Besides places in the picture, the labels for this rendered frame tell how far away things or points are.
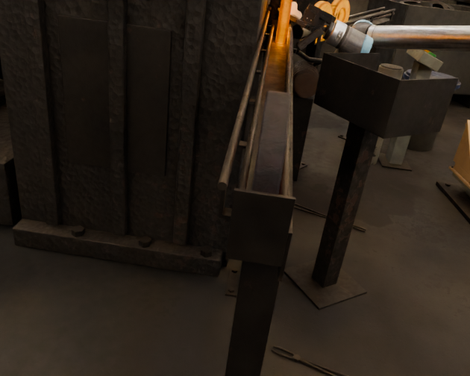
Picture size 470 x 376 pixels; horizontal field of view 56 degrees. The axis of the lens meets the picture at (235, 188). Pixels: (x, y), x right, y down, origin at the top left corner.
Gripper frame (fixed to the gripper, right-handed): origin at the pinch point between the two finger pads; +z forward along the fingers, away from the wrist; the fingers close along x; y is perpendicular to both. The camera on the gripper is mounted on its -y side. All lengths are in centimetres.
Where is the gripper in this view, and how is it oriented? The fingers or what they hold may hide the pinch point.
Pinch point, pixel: (280, 12)
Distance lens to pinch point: 177.9
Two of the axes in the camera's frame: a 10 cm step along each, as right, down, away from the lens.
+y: 4.1, -7.9, -4.6
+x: -1.1, 4.6, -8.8
